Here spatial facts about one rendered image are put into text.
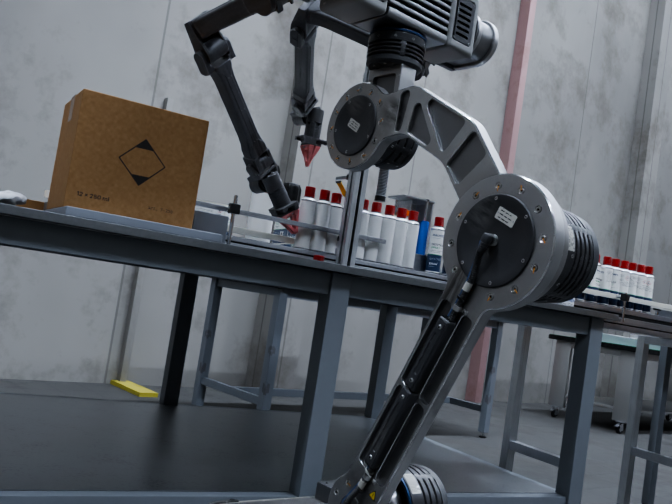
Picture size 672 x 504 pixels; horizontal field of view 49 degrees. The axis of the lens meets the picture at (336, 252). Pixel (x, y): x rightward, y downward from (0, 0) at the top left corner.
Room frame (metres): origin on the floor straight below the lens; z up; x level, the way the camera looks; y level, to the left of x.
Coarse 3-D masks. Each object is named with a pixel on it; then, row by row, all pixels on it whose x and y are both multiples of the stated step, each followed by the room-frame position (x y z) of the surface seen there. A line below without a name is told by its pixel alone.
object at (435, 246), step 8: (440, 224) 2.64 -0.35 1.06; (432, 232) 2.64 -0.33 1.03; (440, 232) 2.63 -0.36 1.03; (432, 240) 2.64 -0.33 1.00; (440, 240) 2.63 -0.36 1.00; (432, 248) 2.63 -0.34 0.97; (440, 248) 2.63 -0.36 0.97; (432, 256) 2.63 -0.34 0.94; (440, 256) 2.64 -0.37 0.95; (432, 264) 2.63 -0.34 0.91; (432, 272) 2.63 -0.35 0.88
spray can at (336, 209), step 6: (336, 198) 2.43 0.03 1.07; (336, 204) 2.43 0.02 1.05; (336, 210) 2.43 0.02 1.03; (342, 210) 2.45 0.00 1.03; (330, 216) 2.43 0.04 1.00; (336, 216) 2.43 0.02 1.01; (330, 222) 2.43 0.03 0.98; (336, 222) 2.43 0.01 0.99; (336, 228) 2.43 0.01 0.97; (330, 234) 2.43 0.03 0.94; (336, 234) 2.43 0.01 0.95; (330, 240) 2.43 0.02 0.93; (336, 240) 2.44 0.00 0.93; (330, 246) 2.43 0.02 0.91; (336, 246) 2.44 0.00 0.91; (324, 252) 2.43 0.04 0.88; (330, 252) 2.43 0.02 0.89
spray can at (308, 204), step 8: (312, 192) 2.38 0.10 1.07; (304, 200) 2.38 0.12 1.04; (312, 200) 2.38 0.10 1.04; (304, 208) 2.37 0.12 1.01; (312, 208) 2.38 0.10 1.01; (304, 216) 2.37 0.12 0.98; (312, 216) 2.38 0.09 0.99; (312, 224) 2.39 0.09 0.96; (304, 232) 2.37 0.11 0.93; (296, 240) 2.38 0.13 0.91; (304, 240) 2.37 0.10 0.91; (304, 248) 2.37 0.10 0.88
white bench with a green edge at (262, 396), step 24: (216, 288) 4.20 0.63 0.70; (240, 288) 4.01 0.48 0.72; (264, 288) 3.84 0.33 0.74; (216, 312) 4.21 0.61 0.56; (408, 312) 4.32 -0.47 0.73; (264, 360) 3.75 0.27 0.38; (216, 384) 4.07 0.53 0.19; (264, 384) 3.72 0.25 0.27; (264, 408) 3.72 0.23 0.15; (480, 408) 4.90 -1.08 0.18
